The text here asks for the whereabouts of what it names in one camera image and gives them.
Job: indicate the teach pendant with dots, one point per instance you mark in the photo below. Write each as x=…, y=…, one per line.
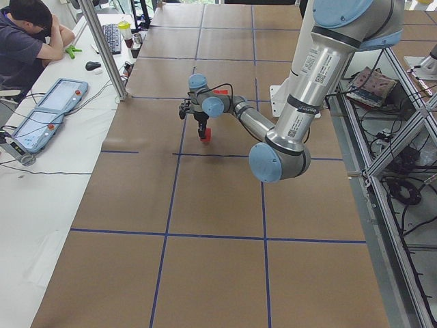
x=37, y=129
x=63, y=96

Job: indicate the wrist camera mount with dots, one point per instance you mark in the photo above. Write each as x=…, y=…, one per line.
x=184, y=108

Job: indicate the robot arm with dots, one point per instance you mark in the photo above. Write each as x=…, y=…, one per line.
x=339, y=30

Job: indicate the lower teach pendant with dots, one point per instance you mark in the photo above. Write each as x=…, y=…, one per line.
x=37, y=129

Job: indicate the yellow lid bottle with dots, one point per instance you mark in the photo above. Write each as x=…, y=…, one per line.
x=125, y=30

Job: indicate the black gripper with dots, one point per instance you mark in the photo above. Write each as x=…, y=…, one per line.
x=200, y=117

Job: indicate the aluminium frame post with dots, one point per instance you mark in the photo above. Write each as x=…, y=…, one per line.
x=93, y=22

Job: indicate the white camera pedestal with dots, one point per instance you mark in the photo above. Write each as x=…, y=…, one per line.
x=304, y=90

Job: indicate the black computer mouse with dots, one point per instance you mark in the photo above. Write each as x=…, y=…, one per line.
x=92, y=65

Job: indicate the upper teach pendant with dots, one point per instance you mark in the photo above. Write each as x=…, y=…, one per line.
x=63, y=96

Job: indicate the seated person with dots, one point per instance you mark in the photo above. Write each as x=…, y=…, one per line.
x=31, y=38

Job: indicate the black keyboard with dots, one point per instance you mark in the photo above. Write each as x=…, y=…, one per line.
x=113, y=38

